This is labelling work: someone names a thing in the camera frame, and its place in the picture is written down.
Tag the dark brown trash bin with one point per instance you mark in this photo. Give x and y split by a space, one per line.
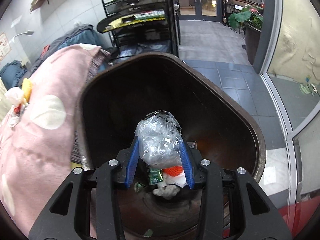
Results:
112 104

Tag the yellow foam fruit net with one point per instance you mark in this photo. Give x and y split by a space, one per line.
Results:
27 87

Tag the white crumpled tissue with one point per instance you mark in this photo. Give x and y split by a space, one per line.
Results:
167 192

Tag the white face mask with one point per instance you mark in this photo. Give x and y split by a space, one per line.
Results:
177 180

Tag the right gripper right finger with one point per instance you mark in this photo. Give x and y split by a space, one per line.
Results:
252 215

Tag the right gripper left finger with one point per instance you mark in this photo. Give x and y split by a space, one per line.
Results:
66 215

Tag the orange foam fruit net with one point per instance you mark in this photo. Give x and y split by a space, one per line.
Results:
173 171

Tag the black rolling utility cart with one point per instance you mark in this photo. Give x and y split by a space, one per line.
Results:
140 26

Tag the dark blue massage bed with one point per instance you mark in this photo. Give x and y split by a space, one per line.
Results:
81 34

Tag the clear plastic bag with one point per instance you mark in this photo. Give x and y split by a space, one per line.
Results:
160 139

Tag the potted green plant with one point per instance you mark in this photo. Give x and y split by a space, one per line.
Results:
251 21

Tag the pink polka dot bedspread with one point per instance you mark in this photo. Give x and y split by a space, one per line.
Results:
36 146

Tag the wall poster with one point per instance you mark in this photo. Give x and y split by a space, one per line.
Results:
4 46

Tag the white floor lamp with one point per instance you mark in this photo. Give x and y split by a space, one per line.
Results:
27 33

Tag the green white carton box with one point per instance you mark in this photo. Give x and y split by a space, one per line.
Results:
155 176

